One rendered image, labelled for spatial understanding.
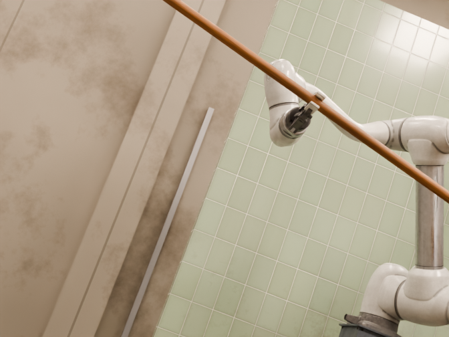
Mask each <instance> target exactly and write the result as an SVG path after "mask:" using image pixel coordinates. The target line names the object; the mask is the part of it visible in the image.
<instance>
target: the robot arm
mask: <svg viewBox="0 0 449 337"><path fill-rule="evenodd" d="M270 64H271V65H272V66H274V67H275V68H277V69H278V70H279V71H281V72H282V73H284V74H285V75H286V76H288V77H289V78H291V79H292V80H293V81H295V82H297V83H298V84H299V85H300V86H302V87H303V88H305V89H306V90H307V91H309V92H311V93H312V94H313V95H314V96H316V97H317V98H319V99H320V100H321V101H323V102H325V103H326V104H327V105H328V106H330V107H332V108H333V109H334V110H336V111H337V112H339V113H340V114H341V115H342V116H344V117H346V118H347V119H348V120H350V121H351V122H353V123H354V124H355V125H356V126H358V127H360V128H361V129H362V130H364V131H365V132H367V133H368V134H369V135H371V136H372V137H374V138H375V139H376V140H378V141H379V142H381V143H382V144H383V145H385V146H386V147H388V148H389V149H390V150H397V151H402V152H408V153H410V156H411V158H412V162H413V164H415V165H416V168H417V169H418V170H420V171H421V172H423V173H424V174H425V175H427V176H428V177H430V178H431V179H432V180H434V181H436V182H437V183H438V184H439V185H441V186H442V187H444V165H445V164H447V162H448V160H449V119H448V118H444V117H440V116H415V117H409V118H400V119H395V120H384V121H376V122H371V123H367V124H359V123H357V122H355V121H354V120H352V119H351V118H350V117H349V116H348V115H347V114H346V113H345V112H344V111H343V110H342V109H341V108H339V107H338V106H337V105H336V104H335V103H334V102H333V101H332V100H331V99H330V98H328V97H327V96H326V95H325V94H324V93H323V92H322V91H321V90H320V89H318V88H317V87H315V86H314V85H312V84H309V83H307V82H305V80H304V78H303V77H302V76H300V75H299V74H298V73H297V72H295V70H294V67H293V66H292V65H291V63H290V62H289V61H287V60H284V59H280V60H275V61H273V62H271V63H270ZM264 84H265V95H266V99H267V103H268V107H269V116H270V124H269V128H270V130H269V134H270V138H271V140H272V142H273V143H274V144H275V145H276V146H279V147H284V146H292V145H294V144H296V143H297V142H298V141H299V140H300V139H301V138H302V136H303V134H304V133H305V131H306V130H307V128H308V127H309V125H310V123H311V119H312V117H313V116H312V115H311V114H313V113H315V112H316V111H317V110H318V109H319V106H318V105H317V104H315V103H314V102H312V101H310V103H306V104H304V105H303V106H299V103H300V102H301V101H302V99H300V98H299V97H298V96H296V95H295V94H294V93H292V92H291V91H289V90H288V89H286V88H285V87H284V86H282V85H281V84H280V83H278V82H277V81H275V80H274V79H273V78H271V77H270V76H268V75H267V74H266V73H265V77H264ZM344 320H346V321H347V324H360V325H362V326H365V327H368V328H371V329H373V330H376V331H378V332H381V333H383V334H387V335H388V336H392V337H402V336H400V335H399V334H397V332H398V326H399V323H400V321H403V320H406V321H409V322H412V323H415V324H420V325H424V326H433V327H437V326H445V325H449V271H448V270H447V269H446V268H445V267H444V200H443V199H441V198H440V197H439V196H437V195H435V194H434V193H433V192H432V191H430V190H429V189H427V188H426V187H425V186H423V185H421V184H420V183H419V182H418V181H416V226H415V266H414V267H413V268H412V269H411V270H410V271H408V270H407V269H406V268H404V267H403V266H401V265H398V264H394V263H384V264H382V265H380V266H379V267H378V268H377V269H376V270H375V271H374V272H373V274H372V276H371V277H370V279H369V281H368V284H367V287H366V289H365V293H364V295H363V300H362V303H361V309H360V312H359V315H358V316H353V315H349V314H345V316H344Z"/></svg>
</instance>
